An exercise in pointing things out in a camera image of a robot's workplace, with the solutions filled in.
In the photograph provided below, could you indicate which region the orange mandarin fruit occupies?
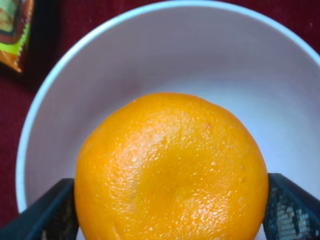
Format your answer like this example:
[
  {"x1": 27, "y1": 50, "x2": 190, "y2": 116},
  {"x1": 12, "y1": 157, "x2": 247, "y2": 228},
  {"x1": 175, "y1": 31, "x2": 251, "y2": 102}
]
[{"x1": 74, "y1": 93, "x2": 269, "y2": 240}]

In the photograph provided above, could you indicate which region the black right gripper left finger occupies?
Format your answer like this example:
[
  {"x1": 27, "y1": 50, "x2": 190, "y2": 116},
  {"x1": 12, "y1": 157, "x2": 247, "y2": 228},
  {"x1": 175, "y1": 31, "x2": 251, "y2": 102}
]
[{"x1": 0, "y1": 178, "x2": 79, "y2": 240}]

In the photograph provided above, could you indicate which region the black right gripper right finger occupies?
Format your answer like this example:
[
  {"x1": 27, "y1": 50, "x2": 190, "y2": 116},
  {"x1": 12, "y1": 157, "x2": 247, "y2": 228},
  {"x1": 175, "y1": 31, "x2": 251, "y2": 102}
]
[{"x1": 263, "y1": 173, "x2": 320, "y2": 240}]

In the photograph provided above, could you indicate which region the yellow red snack bag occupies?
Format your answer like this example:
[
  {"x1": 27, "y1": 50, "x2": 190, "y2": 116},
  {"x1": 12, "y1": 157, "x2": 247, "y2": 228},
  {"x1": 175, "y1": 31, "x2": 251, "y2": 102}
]
[{"x1": 0, "y1": 0, "x2": 35, "y2": 73}]

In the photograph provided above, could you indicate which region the pink bowl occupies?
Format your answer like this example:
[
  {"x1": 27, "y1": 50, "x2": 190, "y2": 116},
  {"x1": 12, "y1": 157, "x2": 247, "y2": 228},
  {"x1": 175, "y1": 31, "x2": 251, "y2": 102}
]
[{"x1": 15, "y1": 0, "x2": 320, "y2": 212}]

